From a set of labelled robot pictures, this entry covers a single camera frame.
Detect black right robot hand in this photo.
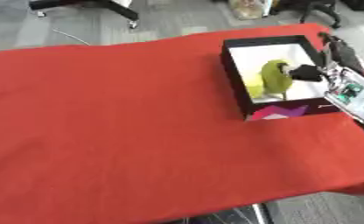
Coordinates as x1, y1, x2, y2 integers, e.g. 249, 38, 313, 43
287, 31, 364, 83

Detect green toy pear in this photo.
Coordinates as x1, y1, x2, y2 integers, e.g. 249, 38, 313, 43
244, 59, 296, 101

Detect black box with white inside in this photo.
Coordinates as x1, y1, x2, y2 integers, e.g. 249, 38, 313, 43
219, 34, 345, 122

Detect pale bag on floor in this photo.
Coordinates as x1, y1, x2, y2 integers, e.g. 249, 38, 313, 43
226, 0, 274, 21

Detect black office chair base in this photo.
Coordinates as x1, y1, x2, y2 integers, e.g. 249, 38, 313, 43
27, 0, 141, 29

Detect white cable on floor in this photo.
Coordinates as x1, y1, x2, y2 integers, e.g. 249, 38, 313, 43
52, 28, 92, 46

